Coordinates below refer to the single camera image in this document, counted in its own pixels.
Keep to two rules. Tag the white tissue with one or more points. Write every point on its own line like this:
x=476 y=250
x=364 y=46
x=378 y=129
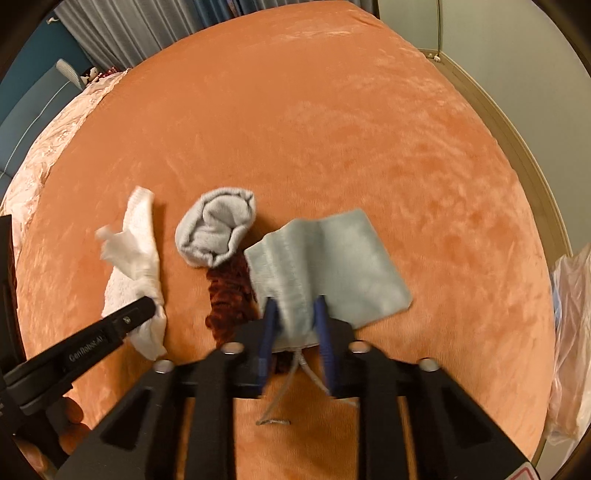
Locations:
x=135 y=271

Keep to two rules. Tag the grey sock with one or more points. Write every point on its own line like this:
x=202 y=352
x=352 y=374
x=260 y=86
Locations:
x=213 y=227

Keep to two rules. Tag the small toy on bedside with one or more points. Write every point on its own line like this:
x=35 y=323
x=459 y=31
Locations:
x=93 y=74

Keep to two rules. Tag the grey cloth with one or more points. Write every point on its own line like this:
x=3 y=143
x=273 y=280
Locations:
x=312 y=270

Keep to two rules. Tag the left hand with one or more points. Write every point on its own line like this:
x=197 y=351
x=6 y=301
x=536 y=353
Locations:
x=71 y=432

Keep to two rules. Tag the dark red velvet scrunchie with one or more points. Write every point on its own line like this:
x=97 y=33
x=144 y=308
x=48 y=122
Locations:
x=232 y=299

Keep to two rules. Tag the orange velvet bed cover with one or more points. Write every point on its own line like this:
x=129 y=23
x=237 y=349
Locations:
x=317 y=109

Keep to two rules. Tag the white plastic trash bag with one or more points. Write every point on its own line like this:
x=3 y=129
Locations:
x=568 y=415

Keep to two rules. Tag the gold framed floor mirror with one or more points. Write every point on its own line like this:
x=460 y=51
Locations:
x=420 y=22

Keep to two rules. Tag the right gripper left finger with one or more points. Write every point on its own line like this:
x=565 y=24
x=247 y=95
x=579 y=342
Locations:
x=178 y=421

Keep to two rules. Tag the grey blue curtains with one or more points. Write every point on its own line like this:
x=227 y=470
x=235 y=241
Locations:
x=123 y=34

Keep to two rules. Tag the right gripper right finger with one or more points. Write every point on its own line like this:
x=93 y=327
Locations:
x=415 y=420

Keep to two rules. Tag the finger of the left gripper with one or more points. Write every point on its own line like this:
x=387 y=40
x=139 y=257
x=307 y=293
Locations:
x=40 y=381

